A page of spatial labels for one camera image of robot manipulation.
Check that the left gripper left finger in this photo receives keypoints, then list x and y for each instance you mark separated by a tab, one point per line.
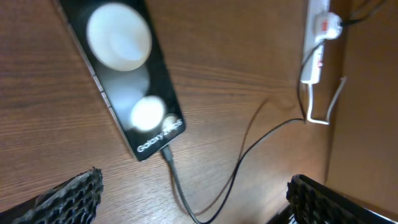
73	201

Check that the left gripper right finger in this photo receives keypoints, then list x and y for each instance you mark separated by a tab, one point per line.
311	202

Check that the black smartphone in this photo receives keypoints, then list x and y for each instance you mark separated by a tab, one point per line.
119	45

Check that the white USB charger adapter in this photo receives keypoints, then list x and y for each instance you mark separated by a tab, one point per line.
327	26

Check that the white power strip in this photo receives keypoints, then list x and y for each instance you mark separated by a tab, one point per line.
312	53

